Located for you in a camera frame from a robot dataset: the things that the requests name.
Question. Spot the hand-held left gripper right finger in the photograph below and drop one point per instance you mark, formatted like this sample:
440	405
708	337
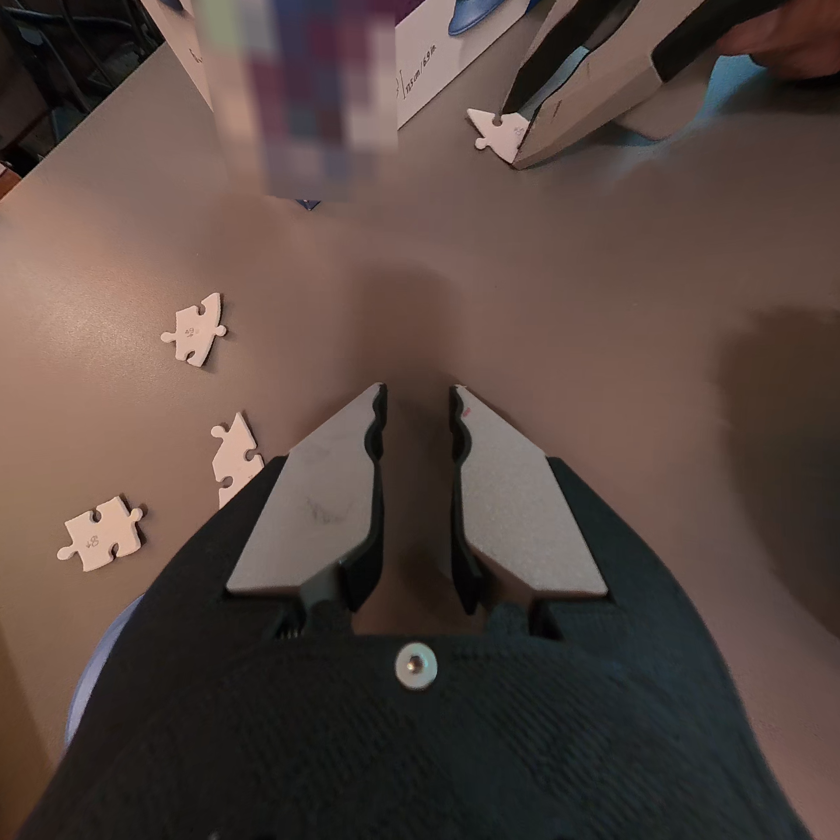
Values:
518	518

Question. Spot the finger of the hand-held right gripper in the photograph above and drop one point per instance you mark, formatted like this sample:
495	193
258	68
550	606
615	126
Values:
558	39
590	105

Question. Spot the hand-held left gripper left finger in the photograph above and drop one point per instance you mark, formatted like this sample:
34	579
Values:
315	512

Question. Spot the white puzzle piece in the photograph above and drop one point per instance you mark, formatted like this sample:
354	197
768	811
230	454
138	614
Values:
98	535
193	331
502	134
236	459

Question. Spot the printed puzzle box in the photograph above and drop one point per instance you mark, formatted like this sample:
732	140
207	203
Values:
433	72

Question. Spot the person's right hand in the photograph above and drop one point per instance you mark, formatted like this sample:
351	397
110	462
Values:
794	46

